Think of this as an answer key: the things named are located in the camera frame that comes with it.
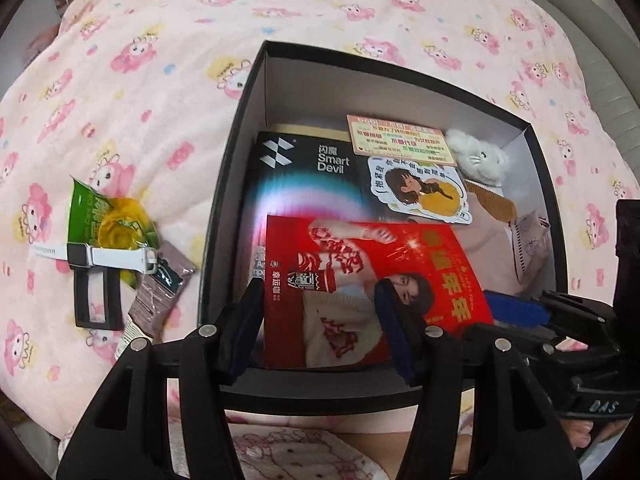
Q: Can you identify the black booklet with rainbow ring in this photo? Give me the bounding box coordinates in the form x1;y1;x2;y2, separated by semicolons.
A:
240;131;381;281

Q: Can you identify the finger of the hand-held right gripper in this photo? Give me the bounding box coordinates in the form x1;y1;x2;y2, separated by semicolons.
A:
462;324;617;359
484;289;618;334

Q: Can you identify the green snack packet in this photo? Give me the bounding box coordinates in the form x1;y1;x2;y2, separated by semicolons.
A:
68;176;161;291

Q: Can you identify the cartoon girl sticker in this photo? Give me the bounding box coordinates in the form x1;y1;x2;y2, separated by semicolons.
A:
367;155;473;227

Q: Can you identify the brown sachet with dark label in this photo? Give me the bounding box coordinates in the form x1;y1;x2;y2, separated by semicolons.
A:
116;240;197;361

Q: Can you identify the grey padded headboard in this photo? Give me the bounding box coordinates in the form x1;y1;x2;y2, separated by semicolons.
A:
515;0;640;131

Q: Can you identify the white smartwatch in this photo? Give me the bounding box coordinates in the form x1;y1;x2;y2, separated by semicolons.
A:
32;241;161;275

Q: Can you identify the black rectangular frame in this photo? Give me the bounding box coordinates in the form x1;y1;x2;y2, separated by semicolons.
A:
73;266;126;331

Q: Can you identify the pink printed card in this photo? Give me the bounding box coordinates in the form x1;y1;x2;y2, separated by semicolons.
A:
346;113;458;168

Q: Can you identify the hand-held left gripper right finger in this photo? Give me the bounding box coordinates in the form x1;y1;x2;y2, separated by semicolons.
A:
374;280;583;480

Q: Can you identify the black cardboard box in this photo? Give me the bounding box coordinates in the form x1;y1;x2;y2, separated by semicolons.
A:
197;40;571;413

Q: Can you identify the mustard corduroy pouch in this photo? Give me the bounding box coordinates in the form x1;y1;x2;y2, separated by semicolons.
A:
460;177;517;221

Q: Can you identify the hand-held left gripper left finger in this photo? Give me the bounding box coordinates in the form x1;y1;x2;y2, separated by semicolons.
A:
56;277;267;480

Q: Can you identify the brown kraft envelope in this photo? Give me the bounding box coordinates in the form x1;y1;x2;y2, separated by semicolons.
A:
270;122;351;143

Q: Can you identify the red printed flyer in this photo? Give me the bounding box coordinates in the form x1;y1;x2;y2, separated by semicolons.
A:
262;214;496;370

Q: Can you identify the pink printed pajamas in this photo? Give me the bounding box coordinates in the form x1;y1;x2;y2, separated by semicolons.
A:
165;410;396;480

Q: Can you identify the person's bare leg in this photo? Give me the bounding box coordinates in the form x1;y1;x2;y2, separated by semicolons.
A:
345;432;473;480

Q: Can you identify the white plush toy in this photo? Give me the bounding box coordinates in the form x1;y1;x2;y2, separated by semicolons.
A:
444;128;511;183

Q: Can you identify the pink cartoon printed blanket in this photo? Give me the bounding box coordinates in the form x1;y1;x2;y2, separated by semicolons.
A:
0;0;640;461

